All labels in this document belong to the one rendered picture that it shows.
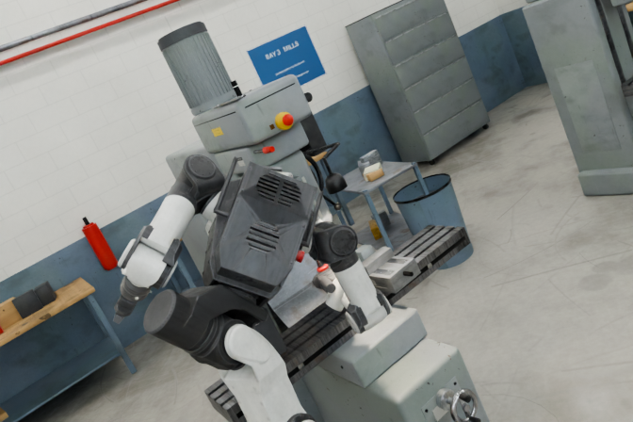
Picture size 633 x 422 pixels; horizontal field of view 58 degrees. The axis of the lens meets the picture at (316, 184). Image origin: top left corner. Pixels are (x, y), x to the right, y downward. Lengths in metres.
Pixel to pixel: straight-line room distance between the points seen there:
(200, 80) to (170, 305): 1.10
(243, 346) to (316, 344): 0.73
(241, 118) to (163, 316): 0.76
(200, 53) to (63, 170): 4.05
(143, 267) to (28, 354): 4.87
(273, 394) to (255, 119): 0.86
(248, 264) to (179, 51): 1.08
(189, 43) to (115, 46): 4.20
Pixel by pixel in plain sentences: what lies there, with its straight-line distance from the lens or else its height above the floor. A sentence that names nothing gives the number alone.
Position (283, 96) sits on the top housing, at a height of 1.83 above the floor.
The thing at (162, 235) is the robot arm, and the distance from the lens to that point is 1.50.
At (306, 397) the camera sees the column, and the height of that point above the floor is 0.53.
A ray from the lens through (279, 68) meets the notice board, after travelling 7.06.
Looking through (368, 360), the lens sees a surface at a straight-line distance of 2.16.
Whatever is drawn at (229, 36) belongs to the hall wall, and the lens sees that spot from 6.88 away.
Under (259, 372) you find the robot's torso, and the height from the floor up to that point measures 1.26.
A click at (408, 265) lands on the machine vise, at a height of 1.04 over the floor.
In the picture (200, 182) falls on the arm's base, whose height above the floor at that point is 1.74.
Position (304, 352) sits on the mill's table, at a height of 0.97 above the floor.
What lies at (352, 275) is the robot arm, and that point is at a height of 1.29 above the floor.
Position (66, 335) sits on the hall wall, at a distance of 6.32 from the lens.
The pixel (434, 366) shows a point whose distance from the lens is 2.14.
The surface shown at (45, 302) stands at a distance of 5.75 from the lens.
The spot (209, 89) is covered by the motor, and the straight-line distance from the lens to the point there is 2.28.
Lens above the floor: 1.94
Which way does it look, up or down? 12 degrees down
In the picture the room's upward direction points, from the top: 25 degrees counter-clockwise
